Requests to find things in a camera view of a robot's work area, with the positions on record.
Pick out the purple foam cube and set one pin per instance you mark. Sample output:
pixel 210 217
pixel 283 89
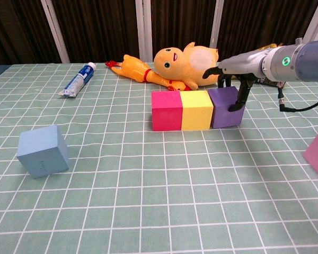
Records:
pixel 224 116

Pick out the light blue foam cube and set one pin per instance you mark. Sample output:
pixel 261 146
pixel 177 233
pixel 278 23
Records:
pixel 42 153

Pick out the green checked tablecloth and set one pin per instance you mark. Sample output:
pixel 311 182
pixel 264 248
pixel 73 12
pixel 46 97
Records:
pixel 159 185

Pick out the blue white toothpaste tube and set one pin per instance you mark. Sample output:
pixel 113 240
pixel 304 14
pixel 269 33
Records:
pixel 78 79

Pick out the dark pleated curtain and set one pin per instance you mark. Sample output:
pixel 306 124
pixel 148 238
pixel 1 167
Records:
pixel 100 26

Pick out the yellow foam cube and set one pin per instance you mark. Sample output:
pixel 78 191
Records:
pixel 196 113

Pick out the yellow plush duck toy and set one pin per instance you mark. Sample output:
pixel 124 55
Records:
pixel 180 66

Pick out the magenta foam cube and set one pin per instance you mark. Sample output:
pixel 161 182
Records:
pixel 166 116

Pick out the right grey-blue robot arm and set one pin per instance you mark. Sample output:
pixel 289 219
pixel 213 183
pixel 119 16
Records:
pixel 307 61

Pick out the orange rubber chicken toy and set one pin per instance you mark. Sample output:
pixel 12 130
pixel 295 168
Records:
pixel 133 68

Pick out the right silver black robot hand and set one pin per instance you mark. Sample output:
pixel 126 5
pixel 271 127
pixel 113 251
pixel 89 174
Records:
pixel 243 64

